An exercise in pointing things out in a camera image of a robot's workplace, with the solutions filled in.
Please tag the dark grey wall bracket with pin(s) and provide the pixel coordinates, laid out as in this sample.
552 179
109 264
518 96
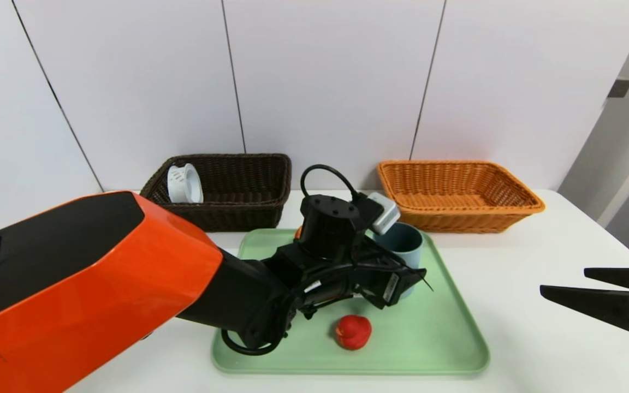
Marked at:
619 88

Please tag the light green plastic tray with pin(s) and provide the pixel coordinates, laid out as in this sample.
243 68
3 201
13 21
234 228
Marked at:
434 338

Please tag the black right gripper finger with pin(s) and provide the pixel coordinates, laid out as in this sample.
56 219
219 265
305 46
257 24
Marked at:
625 277
604 305

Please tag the red yellow apple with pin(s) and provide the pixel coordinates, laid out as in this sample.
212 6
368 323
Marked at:
298 232

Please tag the red rubber duck toy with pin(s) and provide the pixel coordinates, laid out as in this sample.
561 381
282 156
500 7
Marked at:
354 332

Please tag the dark brown wicker basket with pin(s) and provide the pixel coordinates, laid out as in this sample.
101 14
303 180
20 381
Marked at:
238 213

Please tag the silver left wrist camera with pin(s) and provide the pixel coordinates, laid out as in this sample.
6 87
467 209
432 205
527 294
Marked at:
386 213

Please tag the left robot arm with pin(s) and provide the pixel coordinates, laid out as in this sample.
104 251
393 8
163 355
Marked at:
74 284

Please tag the blue grey plastic cup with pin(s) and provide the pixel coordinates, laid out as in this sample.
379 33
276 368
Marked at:
404 243

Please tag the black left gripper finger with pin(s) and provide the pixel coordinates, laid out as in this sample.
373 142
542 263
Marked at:
411 278

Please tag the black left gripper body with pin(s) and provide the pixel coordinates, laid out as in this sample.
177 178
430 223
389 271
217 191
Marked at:
391 287

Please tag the orange wicker basket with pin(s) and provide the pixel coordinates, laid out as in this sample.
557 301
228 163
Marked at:
456 218

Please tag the white round plastic container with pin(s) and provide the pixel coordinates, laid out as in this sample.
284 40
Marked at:
186 185

